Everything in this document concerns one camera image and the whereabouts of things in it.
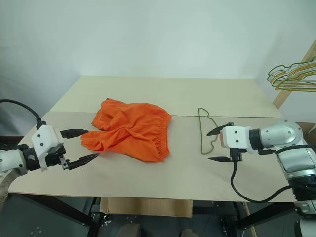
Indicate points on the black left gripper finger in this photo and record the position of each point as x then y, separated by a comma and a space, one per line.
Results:
81, 161
72, 133

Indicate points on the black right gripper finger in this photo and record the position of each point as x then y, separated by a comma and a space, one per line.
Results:
216, 130
222, 159

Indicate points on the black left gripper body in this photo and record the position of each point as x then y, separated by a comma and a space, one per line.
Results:
54, 158

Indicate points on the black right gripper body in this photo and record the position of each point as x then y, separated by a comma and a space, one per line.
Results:
236, 155

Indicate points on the orange shorts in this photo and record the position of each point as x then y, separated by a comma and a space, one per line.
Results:
133, 133

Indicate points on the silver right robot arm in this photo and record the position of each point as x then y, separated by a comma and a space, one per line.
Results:
284, 133

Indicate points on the light wooden slat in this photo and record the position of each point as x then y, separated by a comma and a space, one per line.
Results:
251, 222

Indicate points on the cardboard box under table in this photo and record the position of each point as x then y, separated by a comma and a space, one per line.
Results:
145, 207

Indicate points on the hangers on wooden rack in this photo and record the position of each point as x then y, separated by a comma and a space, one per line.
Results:
296, 74

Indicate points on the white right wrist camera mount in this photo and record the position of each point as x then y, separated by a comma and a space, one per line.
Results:
237, 137

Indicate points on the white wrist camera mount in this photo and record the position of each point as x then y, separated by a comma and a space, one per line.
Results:
47, 138
237, 137

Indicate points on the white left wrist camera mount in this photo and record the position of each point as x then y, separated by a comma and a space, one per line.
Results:
47, 138

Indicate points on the black metal table frame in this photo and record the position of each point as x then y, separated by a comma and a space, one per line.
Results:
59, 209

